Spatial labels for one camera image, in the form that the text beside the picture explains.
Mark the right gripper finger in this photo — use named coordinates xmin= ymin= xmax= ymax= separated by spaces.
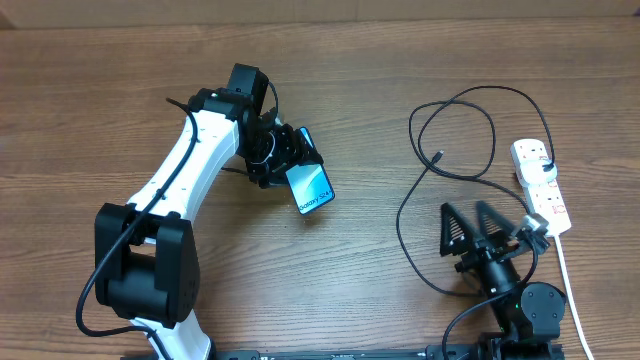
xmin=475 ymin=201 xmax=517 ymax=238
xmin=440 ymin=203 xmax=475 ymax=257

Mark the blue Galaxy S24+ smartphone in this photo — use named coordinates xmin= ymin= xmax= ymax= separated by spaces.
xmin=285 ymin=127 xmax=335 ymax=215

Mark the black USB charging cable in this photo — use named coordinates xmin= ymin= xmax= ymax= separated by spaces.
xmin=395 ymin=85 xmax=557 ymax=298

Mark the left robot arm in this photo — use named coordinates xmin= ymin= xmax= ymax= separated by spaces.
xmin=76 ymin=64 xmax=335 ymax=359

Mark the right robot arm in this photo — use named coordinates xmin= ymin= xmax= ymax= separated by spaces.
xmin=427 ymin=201 xmax=567 ymax=360

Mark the white charger plug adapter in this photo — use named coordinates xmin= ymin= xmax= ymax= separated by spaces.
xmin=517 ymin=159 xmax=558 ymax=188

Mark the white power strip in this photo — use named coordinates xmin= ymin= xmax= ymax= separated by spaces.
xmin=510 ymin=139 xmax=571 ymax=237

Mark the white power strip cord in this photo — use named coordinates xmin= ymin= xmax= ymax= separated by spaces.
xmin=552 ymin=234 xmax=595 ymax=360

